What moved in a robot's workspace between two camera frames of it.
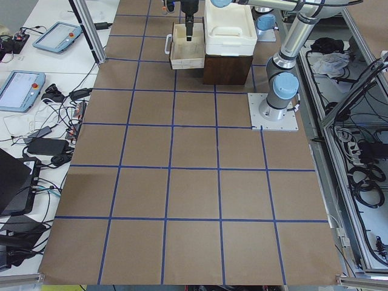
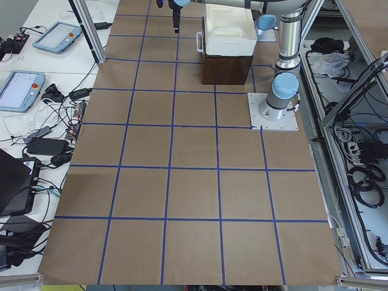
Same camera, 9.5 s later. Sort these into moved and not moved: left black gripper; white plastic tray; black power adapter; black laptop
Moved: left black gripper
Not moved: black power adapter; black laptop; white plastic tray
